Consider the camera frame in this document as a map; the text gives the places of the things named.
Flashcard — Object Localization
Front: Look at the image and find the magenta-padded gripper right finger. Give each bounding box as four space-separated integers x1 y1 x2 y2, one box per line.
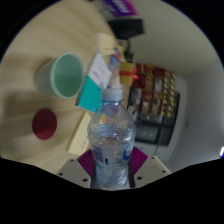
127 146 172 189

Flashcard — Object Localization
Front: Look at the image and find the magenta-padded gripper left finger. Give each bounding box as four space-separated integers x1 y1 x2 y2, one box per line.
55 148 98 189

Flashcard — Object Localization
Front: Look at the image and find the clear plastic water bottle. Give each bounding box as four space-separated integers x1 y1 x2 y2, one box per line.
86 88 137 191

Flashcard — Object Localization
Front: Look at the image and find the pale yellow envelope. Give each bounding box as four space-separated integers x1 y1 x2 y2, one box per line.
65 110 94 156

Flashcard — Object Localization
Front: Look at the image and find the flat round red coaster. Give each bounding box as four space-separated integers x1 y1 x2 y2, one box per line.
31 108 58 141

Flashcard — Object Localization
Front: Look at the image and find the wooden shelf unit with trophies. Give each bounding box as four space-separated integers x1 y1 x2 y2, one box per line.
128 62 181 147

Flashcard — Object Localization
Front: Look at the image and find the teal folder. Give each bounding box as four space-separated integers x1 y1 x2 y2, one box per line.
75 75 103 114

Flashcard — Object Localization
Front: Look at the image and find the pale green cup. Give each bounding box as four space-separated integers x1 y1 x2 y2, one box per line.
33 52 86 100

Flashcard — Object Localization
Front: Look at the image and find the yellow gift box red ribbon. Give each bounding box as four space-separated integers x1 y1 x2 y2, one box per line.
118 60 139 86

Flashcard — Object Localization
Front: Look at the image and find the white paper document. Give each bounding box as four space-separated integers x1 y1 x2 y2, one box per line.
87 52 113 89

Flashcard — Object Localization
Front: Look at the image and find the cream book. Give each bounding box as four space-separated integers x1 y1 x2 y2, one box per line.
94 32 118 56

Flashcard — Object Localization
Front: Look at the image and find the purple sign board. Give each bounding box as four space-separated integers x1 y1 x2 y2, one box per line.
101 0 138 17

